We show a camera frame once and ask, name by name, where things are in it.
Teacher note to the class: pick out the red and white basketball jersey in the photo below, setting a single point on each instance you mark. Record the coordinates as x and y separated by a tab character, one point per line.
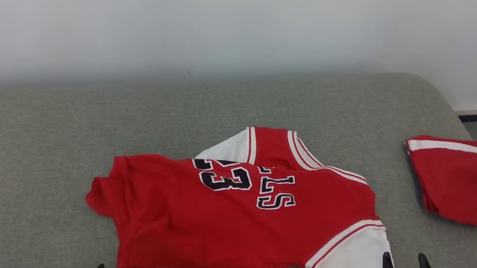
217	228

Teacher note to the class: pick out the red shorts with white stripe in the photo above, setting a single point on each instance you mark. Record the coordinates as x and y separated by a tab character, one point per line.
457	186

